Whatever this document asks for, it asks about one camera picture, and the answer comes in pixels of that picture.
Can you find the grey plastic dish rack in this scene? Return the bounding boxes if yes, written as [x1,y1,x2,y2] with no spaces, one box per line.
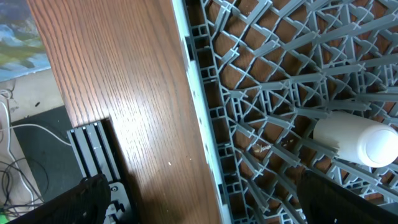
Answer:
[172,0,397,223]

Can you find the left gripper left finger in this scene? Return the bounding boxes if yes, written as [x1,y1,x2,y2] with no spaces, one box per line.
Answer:
[9,174,111,224]

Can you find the black cables on floor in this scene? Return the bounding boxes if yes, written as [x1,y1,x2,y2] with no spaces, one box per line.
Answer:
[0,157,50,218]

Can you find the white cable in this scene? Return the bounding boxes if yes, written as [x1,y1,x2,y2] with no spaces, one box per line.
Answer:
[0,90,73,206]

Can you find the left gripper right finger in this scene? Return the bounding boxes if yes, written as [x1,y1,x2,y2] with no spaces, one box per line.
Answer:
[297,170,397,224]

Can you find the white plastic cup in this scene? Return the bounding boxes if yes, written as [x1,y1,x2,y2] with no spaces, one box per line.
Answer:
[313,111,397,168]

